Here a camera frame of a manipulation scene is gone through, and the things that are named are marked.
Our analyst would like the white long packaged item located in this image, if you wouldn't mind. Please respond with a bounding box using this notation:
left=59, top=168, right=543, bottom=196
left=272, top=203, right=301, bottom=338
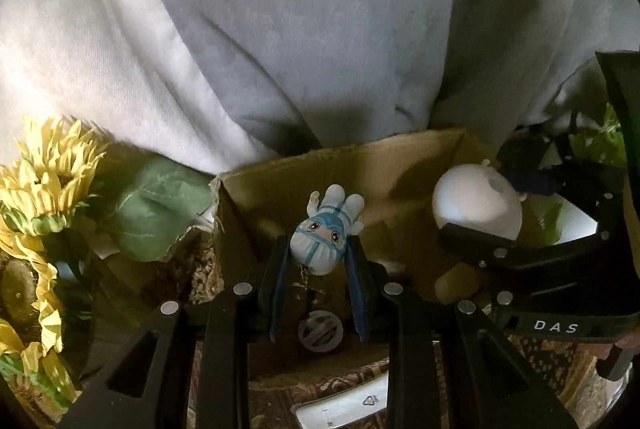
left=292, top=371, right=388, bottom=429

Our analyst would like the grey curtain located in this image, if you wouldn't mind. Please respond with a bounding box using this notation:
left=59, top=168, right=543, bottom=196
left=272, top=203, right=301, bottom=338
left=162, top=0, right=639, bottom=155

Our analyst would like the pink beige curtain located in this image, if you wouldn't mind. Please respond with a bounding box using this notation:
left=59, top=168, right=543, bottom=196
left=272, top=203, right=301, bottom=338
left=1, top=0, right=272, bottom=174

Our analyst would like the small nurse doll keychain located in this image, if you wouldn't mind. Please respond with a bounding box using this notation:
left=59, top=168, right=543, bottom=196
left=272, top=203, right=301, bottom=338
left=288, top=184, right=366, bottom=276

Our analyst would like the brown cardboard box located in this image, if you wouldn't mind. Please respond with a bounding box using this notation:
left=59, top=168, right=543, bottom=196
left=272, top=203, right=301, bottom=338
left=209, top=126, right=501, bottom=379

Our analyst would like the green pothos plant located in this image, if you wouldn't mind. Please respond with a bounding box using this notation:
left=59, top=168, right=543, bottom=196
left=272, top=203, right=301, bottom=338
left=518, top=103, right=626, bottom=248

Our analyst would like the patterned persian rug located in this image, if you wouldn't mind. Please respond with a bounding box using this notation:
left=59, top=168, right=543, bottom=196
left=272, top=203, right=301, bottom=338
left=188, top=336, right=628, bottom=428

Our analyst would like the sunflower bouquet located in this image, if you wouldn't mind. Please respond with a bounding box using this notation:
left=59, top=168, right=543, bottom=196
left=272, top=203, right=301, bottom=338
left=1, top=118, right=224, bottom=428

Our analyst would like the white round whale gadget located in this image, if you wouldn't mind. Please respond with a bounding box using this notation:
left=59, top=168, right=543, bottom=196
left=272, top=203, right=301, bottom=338
left=432, top=163, right=523, bottom=241

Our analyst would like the round tin with label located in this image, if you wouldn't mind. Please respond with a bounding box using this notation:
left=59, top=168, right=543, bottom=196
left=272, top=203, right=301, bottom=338
left=298, top=310, right=344, bottom=353

